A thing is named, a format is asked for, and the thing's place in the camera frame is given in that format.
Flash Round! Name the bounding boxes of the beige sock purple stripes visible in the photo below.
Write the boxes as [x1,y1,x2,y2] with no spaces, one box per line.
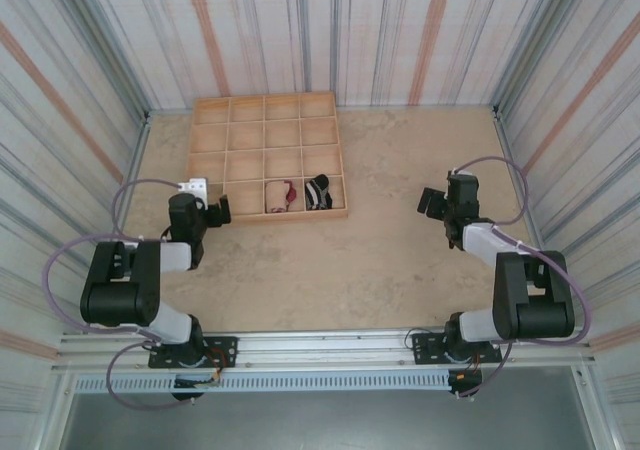
[264,180,297,215]

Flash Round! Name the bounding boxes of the aluminium table edge profile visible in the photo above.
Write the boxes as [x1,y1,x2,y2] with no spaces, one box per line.
[492,104,569,327]
[115,111,153,241]

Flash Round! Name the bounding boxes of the wooden compartment tray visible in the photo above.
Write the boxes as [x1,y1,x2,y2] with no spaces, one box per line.
[184,92,350,226]

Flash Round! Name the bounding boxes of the black connector box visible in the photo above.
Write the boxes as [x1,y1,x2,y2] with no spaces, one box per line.
[447,368,484,399]
[172,374,222,401]

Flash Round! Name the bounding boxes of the grey metal sheet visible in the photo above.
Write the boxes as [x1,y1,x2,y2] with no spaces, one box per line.
[59,393,601,450]

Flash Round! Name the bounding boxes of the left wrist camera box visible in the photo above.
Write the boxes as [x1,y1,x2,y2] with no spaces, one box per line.
[180,175,209,204]

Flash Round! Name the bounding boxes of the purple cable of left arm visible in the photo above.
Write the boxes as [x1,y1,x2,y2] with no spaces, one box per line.
[44,178,197,411]

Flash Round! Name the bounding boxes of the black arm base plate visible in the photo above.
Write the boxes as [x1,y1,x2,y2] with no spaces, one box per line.
[148,336,239,370]
[410,330,503,367]

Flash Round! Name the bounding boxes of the aluminium mounting rail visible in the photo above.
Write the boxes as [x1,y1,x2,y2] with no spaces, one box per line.
[52,326,599,374]

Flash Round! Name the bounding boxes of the grey slotted cable duct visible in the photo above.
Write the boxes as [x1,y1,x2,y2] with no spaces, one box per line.
[73,371,484,395]

